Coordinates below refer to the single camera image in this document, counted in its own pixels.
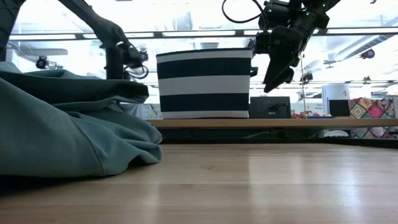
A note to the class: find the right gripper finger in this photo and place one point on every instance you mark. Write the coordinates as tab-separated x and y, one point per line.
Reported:
276	74
289	75

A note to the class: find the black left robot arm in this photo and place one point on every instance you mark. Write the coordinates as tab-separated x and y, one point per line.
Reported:
102	28

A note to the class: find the black aluminium table frame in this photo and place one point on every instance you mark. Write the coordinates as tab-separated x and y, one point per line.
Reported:
217	137

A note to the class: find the black equipment box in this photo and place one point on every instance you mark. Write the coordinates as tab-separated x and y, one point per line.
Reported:
270	108

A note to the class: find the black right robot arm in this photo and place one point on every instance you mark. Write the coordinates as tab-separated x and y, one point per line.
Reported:
317	4

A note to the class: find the teal shirt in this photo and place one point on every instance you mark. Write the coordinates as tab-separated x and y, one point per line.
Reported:
46	130

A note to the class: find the navy white striped fabric bin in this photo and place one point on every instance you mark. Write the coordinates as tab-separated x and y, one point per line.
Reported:
205	105

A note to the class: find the white pillar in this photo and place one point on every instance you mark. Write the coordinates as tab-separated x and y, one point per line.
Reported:
335	91

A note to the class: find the colourful toy pile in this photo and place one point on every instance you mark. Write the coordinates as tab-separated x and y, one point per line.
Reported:
308	116

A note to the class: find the black square screen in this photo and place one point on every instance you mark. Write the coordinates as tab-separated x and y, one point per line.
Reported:
339	108

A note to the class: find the colourful patchwork quilt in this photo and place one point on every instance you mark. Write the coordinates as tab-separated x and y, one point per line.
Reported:
370	109

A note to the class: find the black light rail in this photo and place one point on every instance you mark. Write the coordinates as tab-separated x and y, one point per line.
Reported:
186	33

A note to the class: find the white rounded object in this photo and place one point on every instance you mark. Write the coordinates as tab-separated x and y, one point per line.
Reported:
337	133

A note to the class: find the grey tarp cover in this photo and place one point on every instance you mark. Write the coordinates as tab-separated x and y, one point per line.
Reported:
140	111

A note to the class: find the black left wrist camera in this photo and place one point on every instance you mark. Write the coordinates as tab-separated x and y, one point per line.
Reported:
133	57

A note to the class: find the beige wooden desk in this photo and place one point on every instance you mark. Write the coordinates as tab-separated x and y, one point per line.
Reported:
280	123

